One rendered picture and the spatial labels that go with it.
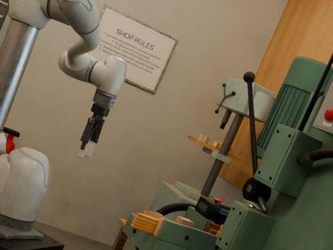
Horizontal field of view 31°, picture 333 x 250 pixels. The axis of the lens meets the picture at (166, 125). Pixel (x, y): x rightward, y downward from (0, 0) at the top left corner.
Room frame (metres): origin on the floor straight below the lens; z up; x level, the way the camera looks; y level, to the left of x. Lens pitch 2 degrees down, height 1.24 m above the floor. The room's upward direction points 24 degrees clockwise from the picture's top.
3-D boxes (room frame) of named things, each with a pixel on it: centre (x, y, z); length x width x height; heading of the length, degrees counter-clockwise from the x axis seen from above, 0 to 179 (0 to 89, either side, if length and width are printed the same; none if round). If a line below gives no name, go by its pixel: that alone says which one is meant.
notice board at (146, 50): (4.64, 0.48, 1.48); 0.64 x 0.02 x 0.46; 111
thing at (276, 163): (1.48, -0.30, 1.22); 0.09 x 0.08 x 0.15; 26
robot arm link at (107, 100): (2.54, 0.28, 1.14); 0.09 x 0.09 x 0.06
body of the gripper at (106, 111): (2.54, 0.28, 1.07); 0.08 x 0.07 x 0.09; 167
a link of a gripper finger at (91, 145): (2.58, 0.26, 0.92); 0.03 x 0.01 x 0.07; 76
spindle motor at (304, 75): (1.74, -0.34, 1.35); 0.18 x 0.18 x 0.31
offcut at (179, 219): (1.81, -0.17, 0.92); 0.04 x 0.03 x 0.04; 122
